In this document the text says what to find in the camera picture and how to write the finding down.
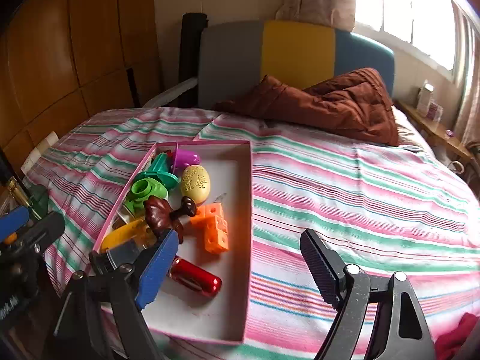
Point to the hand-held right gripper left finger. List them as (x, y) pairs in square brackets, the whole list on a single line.
[(157, 270)]

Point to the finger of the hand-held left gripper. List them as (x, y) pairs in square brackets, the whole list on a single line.
[(45, 230), (13, 223)]

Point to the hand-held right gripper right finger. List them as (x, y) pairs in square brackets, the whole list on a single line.
[(318, 270)]

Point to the red metallic cylinder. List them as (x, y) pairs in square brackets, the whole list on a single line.
[(195, 275)]

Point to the black plastic cup toy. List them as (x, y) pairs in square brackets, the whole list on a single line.
[(112, 258)]

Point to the yellow banana toy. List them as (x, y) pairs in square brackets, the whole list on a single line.
[(120, 236)]

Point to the brown figurine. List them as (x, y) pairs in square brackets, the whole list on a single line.
[(157, 213)]

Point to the orange cheese block toy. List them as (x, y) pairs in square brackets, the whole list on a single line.
[(210, 213), (215, 238)]

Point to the light green plastic toy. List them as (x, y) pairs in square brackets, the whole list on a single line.
[(144, 191)]

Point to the white shallow box pink rim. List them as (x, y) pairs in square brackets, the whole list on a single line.
[(225, 213)]

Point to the cream patterned egg toy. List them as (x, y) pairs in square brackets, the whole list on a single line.
[(195, 183)]

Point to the dark green funnel toy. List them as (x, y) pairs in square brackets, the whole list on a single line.
[(161, 165)]

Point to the red toy piece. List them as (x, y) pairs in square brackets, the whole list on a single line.
[(168, 156)]

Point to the magenta plastic toy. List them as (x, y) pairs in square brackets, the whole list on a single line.
[(187, 158)]

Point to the glass bottle gold collar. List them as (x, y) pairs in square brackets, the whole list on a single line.
[(15, 191)]

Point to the striped pink green bedsheet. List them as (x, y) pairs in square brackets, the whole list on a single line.
[(337, 195)]

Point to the person's red garment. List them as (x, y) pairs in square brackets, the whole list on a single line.
[(461, 337)]

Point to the brown quilted blanket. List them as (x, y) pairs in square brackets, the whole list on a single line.
[(337, 108)]

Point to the wooden bedside ledge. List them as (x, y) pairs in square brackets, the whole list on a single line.
[(431, 123)]

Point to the wooden wardrobe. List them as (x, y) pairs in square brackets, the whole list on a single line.
[(75, 45)]

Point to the small white box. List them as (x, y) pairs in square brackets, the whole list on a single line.
[(425, 99)]

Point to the grey yellow blue headboard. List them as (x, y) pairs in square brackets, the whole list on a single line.
[(232, 63)]

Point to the bright window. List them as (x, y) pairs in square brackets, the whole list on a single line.
[(405, 3)]

